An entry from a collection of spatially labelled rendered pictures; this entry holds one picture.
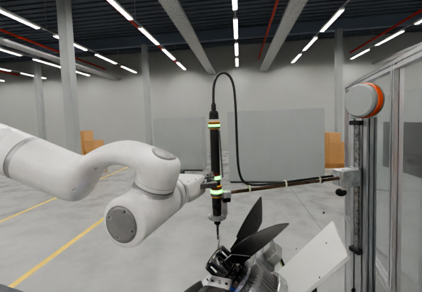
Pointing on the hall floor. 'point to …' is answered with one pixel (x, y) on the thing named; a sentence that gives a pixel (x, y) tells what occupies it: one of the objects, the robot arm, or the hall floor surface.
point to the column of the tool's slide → (369, 186)
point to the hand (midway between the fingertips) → (196, 176)
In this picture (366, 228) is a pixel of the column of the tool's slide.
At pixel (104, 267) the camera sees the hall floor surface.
